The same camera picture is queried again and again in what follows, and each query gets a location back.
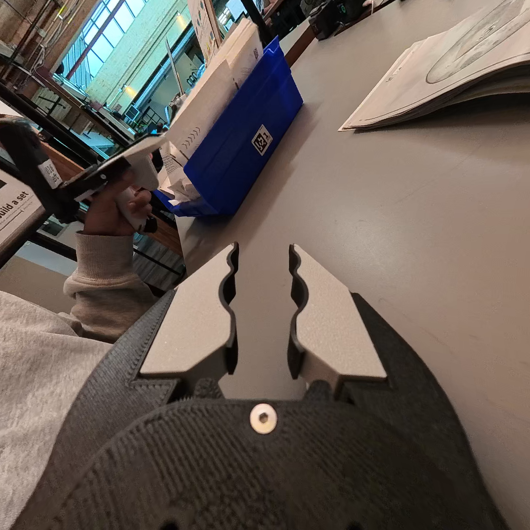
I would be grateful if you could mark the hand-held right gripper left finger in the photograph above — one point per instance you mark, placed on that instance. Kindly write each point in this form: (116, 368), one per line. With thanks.
(190, 331)

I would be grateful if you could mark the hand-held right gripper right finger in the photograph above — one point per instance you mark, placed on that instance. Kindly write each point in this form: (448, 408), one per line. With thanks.
(339, 335)

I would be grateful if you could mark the person's left forearm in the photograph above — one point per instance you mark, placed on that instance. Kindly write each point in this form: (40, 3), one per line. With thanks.
(107, 281)

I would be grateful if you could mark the printed poster board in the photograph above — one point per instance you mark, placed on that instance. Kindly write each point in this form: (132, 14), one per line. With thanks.
(203, 25)

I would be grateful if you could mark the black charger dock green light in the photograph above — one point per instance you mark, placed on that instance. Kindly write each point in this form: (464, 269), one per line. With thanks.
(348, 9)

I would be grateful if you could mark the blue plastic bin with tag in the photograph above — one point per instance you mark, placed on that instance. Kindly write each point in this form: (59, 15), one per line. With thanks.
(248, 124)

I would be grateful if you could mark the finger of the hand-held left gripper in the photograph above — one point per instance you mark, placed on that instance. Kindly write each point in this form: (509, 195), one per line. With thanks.
(140, 149)

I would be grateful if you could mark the lego instruction booklet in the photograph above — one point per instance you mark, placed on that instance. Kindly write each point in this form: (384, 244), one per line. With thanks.
(434, 78)

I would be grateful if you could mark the person's left hand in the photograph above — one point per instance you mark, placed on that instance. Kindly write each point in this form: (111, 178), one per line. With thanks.
(103, 215)

